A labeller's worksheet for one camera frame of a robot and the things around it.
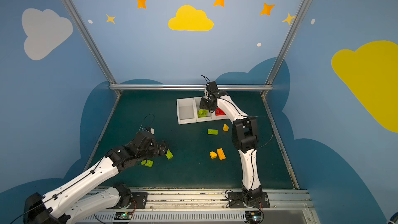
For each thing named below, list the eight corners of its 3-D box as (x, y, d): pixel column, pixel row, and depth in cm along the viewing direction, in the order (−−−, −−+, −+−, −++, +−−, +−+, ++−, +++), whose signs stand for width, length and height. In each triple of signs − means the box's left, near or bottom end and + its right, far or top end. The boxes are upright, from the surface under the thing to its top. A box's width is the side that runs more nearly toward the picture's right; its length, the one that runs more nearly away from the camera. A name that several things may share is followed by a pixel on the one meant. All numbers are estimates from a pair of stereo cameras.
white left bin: (178, 124, 103) (177, 119, 99) (177, 104, 115) (176, 99, 110) (198, 122, 105) (198, 117, 100) (195, 102, 116) (195, 97, 111)
